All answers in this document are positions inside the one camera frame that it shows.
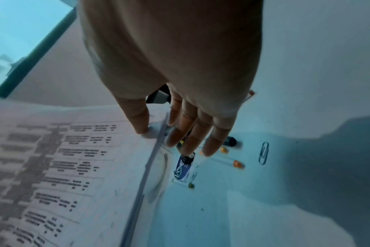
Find person's right hand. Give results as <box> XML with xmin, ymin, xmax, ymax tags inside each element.
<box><xmin>76</xmin><ymin>0</ymin><xmax>264</xmax><ymax>157</ymax></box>

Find white pen orange tip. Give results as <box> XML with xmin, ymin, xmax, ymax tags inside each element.
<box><xmin>211</xmin><ymin>154</ymin><xmax>246</xmax><ymax>170</ymax></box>

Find silver paper clips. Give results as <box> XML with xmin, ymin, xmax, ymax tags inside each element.
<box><xmin>188</xmin><ymin>141</ymin><xmax>271</xmax><ymax>185</ymax></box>

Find pile of printed papers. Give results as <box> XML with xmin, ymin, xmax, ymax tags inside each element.
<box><xmin>0</xmin><ymin>96</ymin><xmax>176</xmax><ymax>247</ymax></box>

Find black mesh paper tray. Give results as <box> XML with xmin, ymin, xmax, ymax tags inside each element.
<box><xmin>145</xmin><ymin>83</ymin><xmax>173</xmax><ymax>106</ymax></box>

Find window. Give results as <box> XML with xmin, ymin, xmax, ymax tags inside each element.
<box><xmin>0</xmin><ymin>0</ymin><xmax>79</xmax><ymax>98</ymax></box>

